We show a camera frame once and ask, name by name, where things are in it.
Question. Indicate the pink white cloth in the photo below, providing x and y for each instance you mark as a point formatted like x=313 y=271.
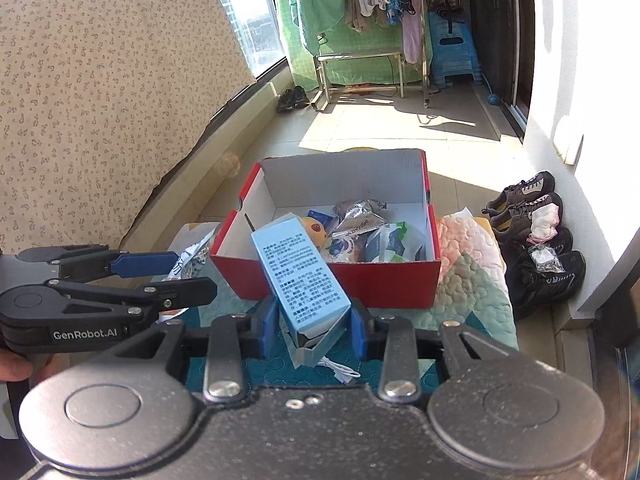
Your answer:
x=544 y=222

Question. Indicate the dark shoe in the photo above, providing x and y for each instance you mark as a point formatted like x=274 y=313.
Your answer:
x=285 y=100
x=301 y=97

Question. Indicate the dark blue sachet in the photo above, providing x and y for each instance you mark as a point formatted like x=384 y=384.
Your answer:
x=325 y=217

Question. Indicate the stack of blue stools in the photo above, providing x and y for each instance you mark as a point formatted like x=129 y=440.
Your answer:
x=455 y=55

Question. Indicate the white snack pouch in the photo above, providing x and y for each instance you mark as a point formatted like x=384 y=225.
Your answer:
x=192 y=255

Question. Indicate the pink hanging garment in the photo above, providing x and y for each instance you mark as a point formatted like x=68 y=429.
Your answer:
x=412 y=40

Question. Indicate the dark sliding door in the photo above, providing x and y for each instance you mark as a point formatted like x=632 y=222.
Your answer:
x=495 y=35

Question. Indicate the brown hiking shoe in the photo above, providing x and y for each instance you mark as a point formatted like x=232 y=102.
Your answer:
x=512 y=220
x=525 y=187

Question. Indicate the beige floral cloth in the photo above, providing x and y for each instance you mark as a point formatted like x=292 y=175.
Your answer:
x=100 y=110

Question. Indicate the person's left hand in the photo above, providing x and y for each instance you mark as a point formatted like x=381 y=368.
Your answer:
x=15 y=367

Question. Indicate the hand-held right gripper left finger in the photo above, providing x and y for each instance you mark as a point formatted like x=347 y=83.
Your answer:
x=268 y=329

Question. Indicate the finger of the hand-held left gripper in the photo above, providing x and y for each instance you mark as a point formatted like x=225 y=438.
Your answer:
x=195 y=290
x=145 y=264

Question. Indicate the silver brown snack packet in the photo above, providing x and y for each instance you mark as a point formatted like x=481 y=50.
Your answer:
x=357 y=217

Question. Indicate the teal patchwork quilt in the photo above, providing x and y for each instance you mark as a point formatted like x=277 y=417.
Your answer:
x=465 y=280

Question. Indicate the red cardboard box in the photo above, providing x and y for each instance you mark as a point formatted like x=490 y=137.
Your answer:
x=400 y=285

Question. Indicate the black sneaker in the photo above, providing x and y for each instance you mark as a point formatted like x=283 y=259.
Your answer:
x=550 y=287
x=517 y=252

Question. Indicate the metal drying rack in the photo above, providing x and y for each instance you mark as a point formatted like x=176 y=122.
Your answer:
x=322 y=80

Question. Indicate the blueberry pastry packet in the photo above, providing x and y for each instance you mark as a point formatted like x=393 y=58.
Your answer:
x=345 y=250

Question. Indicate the tan hamster toy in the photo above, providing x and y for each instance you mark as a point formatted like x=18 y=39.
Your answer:
x=316 y=230

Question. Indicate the glass window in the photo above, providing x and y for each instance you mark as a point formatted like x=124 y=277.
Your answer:
x=250 y=15

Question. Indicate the light blue small carton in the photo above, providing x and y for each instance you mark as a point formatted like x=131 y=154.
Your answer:
x=300 y=280

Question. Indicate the clear plastic bag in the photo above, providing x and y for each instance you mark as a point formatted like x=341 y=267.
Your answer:
x=546 y=259

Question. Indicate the green hanging cloth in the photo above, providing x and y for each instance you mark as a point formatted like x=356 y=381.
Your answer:
x=310 y=20

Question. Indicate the blue round object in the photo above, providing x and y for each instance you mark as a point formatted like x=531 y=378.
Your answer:
x=493 y=100

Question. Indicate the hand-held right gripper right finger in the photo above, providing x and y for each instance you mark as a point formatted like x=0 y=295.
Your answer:
x=360 y=334

